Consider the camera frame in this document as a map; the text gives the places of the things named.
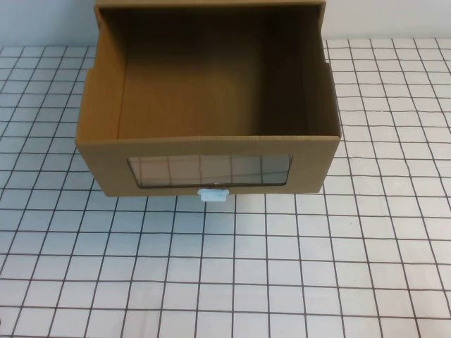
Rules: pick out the brown cardboard shoe box shell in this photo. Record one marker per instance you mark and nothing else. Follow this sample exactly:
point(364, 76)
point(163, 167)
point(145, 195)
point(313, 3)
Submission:
point(211, 3)

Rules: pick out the white checked tablecloth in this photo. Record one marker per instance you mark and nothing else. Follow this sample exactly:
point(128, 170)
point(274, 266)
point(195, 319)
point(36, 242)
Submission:
point(105, 264)

